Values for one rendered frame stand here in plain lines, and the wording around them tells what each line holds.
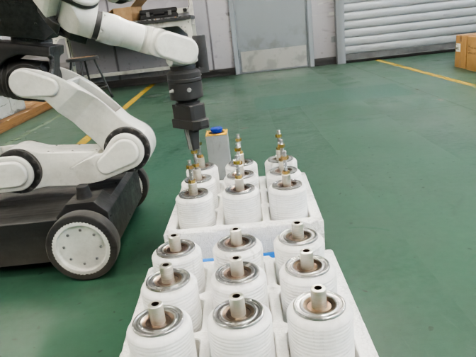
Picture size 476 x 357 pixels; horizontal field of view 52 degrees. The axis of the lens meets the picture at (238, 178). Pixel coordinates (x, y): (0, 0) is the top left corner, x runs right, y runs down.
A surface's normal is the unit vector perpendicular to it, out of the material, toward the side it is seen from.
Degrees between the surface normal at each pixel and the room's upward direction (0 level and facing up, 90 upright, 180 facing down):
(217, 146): 90
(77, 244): 90
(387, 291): 0
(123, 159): 90
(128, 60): 90
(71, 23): 102
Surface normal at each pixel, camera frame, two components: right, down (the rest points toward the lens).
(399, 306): -0.11, -0.94
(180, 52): 0.36, 0.25
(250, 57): 0.02, 0.31
